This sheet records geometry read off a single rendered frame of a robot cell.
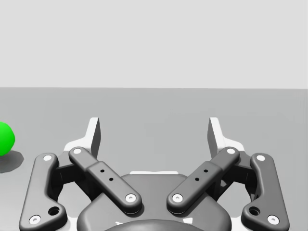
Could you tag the round light ball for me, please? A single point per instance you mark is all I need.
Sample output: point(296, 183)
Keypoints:
point(6, 138)

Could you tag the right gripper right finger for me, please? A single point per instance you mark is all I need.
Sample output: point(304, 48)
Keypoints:
point(204, 176)

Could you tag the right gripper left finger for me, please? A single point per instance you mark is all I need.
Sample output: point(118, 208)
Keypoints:
point(103, 176)

